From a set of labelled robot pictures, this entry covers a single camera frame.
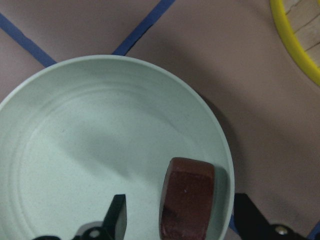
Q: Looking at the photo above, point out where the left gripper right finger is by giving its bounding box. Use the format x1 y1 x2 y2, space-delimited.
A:
233 193 307 240

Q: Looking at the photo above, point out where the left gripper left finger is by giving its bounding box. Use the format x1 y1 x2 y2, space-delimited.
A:
32 194 128 240

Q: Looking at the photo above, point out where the yellow top steamer layer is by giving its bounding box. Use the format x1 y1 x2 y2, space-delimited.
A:
270 0 320 85

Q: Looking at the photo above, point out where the light green bowl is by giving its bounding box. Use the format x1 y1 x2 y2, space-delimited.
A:
0 55 235 240

